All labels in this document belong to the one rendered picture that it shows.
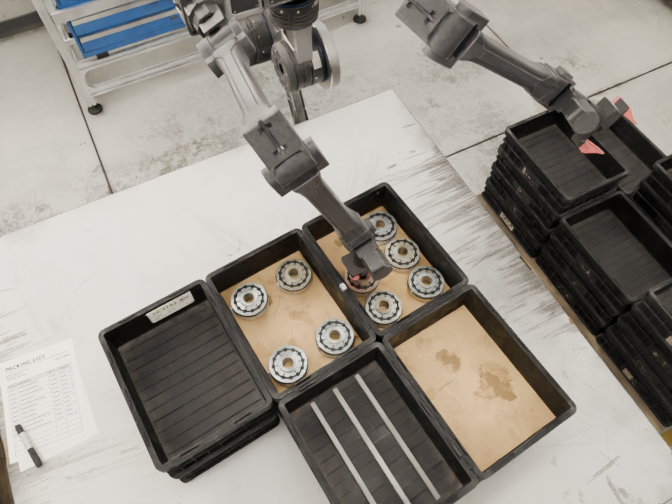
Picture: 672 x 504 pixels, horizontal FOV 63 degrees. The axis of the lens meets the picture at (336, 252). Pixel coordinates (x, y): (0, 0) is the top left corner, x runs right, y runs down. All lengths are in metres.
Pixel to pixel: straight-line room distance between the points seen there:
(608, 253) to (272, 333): 1.40
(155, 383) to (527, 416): 0.96
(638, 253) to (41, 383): 2.13
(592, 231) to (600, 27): 1.84
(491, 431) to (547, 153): 1.31
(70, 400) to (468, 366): 1.10
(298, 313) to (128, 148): 1.84
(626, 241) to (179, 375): 1.75
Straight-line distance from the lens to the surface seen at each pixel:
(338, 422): 1.44
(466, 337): 1.54
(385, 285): 1.57
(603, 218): 2.46
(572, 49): 3.74
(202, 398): 1.50
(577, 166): 2.43
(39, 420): 1.78
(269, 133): 0.96
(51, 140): 3.35
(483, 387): 1.51
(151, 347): 1.58
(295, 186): 1.02
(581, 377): 1.75
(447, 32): 1.07
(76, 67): 3.20
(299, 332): 1.51
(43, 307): 1.91
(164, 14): 3.14
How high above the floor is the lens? 2.24
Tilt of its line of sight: 60 degrees down
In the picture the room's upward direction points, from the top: 1 degrees counter-clockwise
